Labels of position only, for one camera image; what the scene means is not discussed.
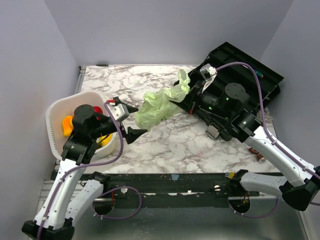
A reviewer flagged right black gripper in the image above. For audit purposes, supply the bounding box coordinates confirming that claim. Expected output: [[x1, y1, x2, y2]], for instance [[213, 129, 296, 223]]
[[169, 80, 233, 121]]

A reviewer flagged green plastic bag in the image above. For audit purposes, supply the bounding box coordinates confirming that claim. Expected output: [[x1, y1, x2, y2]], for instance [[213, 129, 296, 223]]
[[135, 69, 191, 131]]

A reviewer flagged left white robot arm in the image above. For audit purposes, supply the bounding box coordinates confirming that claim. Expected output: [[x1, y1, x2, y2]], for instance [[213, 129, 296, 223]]
[[22, 97, 146, 240]]

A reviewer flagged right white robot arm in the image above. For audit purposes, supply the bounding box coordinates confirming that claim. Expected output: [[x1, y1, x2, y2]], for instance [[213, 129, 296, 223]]
[[173, 64, 320, 211]]

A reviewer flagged yellow fake banana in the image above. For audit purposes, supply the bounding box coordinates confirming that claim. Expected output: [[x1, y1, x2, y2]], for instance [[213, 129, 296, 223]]
[[96, 134, 113, 148]]

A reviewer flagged dark red fake pomegranate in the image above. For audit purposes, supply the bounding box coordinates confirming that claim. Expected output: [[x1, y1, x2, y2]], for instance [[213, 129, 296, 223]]
[[93, 106, 103, 115]]

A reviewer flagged white plastic basket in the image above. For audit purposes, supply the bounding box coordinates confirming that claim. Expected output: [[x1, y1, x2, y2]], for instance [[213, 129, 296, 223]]
[[45, 90, 110, 161]]

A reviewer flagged black plastic toolbox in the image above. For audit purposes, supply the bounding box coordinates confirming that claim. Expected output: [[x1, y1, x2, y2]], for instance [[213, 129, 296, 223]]
[[186, 41, 285, 143]]

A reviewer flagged brown small tool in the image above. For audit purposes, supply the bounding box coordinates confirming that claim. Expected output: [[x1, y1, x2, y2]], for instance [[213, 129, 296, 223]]
[[248, 147, 266, 162]]

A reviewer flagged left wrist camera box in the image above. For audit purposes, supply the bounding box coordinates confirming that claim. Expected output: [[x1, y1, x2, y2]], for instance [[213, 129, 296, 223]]
[[105, 100, 129, 123]]

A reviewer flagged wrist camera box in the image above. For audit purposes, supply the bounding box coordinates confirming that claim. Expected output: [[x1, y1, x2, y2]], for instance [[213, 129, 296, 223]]
[[199, 63, 218, 93], [105, 100, 129, 123]]

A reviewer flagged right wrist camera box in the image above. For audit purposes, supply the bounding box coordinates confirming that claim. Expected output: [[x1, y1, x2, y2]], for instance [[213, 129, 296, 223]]
[[199, 63, 218, 93]]

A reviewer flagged green handled screwdriver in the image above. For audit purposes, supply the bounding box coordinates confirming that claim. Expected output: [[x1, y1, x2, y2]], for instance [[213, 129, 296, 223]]
[[254, 70, 264, 79]]

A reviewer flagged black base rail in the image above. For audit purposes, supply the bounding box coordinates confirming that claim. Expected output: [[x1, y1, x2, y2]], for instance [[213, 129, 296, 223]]
[[80, 172, 259, 210]]

